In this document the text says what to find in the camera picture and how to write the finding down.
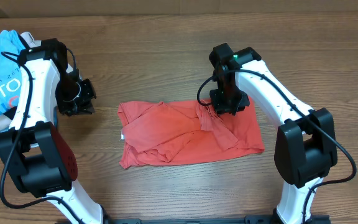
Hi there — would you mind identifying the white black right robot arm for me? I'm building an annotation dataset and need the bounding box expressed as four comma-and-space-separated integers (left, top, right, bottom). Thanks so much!
209, 43, 337, 223

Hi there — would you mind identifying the red polo shirt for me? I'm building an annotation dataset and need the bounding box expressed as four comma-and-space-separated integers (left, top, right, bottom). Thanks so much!
117, 100, 265, 169

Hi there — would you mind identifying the light blue printed t-shirt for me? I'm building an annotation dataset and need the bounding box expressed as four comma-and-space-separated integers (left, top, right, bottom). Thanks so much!
0, 30, 25, 115

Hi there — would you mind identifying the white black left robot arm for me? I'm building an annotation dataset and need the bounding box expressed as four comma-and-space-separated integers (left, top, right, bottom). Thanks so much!
0, 39, 109, 223

